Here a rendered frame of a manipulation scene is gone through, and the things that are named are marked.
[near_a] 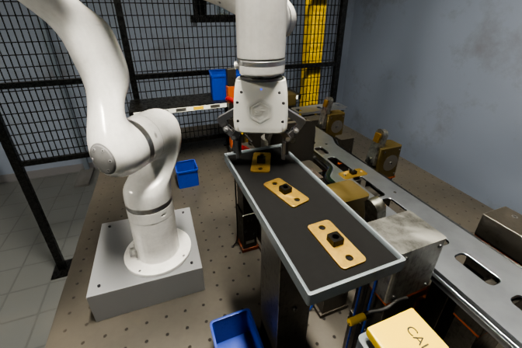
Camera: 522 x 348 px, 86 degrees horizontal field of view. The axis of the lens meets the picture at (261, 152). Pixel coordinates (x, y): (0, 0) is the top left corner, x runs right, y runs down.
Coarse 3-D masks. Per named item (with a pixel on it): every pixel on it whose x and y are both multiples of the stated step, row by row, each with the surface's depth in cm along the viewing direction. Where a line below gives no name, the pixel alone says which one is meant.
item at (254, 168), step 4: (256, 152) 62; (260, 152) 62; (264, 152) 62; (268, 152) 62; (256, 156) 60; (260, 156) 58; (264, 156) 58; (268, 156) 60; (252, 160) 58; (256, 160) 58; (260, 160) 57; (264, 160) 57; (268, 160) 58; (252, 164) 57; (256, 164) 57; (260, 164) 57; (264, 164) 57; (268, 164) 57; (252, 168) 55; (256, 168) 55; (260, 168) 56; (264, 168) 55; (268, 168) 55; (260, 172) 54; (264, 172) 54
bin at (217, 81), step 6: (210, 72) 147; (216, 72) 156; (222, 72) 156; (210, 78) 149; (216, 78) 142; (222, 78) 142; (210, 84) 155; (216, 84) 143; (222, 84) 144; (216, 90) 144; (222, 90) 145; (216, 96) 146; (222, 96) 146
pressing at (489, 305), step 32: (320, 128) 120; (320, 160) 93; (352, 160) 93; (384, 192) 76; (448, 224) 64; (448, 256) 56; (480, 256) 56; (448, 288) 49; (480, 288) 50; (512, 288) 50; (480, 320) 45; (512, 320) 44
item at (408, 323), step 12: (408, 312) 29; (384, 324) 28; (396, 324) 28; (408, 324) 28; (420, 324) 28; (372, 336) 27; (384, 336) 27; (396, 336) 27; (408, 336) 27; (420, 336) 27; (432, 336) 27
